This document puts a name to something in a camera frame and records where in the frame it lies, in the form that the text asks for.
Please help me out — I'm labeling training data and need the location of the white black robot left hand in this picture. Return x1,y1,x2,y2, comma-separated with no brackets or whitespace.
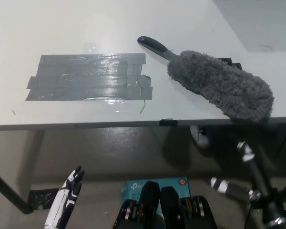
44,165,85,227

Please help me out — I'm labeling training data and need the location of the grey fluffy duster black handle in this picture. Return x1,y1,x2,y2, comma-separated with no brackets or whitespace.
137,35,275,124

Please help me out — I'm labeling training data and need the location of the black floor tape patch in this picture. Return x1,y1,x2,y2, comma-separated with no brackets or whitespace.
28,188,60,210

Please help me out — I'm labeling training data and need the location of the black table leg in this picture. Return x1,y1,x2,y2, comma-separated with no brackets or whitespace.
0,166,33,214

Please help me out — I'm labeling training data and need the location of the teal router box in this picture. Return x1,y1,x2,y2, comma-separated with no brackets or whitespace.
120,177,191,215

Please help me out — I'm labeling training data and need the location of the small black tape piece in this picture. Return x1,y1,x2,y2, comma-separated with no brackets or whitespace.
159,118,178,126

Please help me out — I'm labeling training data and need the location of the white rounded object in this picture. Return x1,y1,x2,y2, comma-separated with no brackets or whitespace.
190,124,211,149

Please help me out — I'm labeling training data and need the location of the grey duct tape patch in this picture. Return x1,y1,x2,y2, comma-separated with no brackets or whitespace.
25,52,153,102

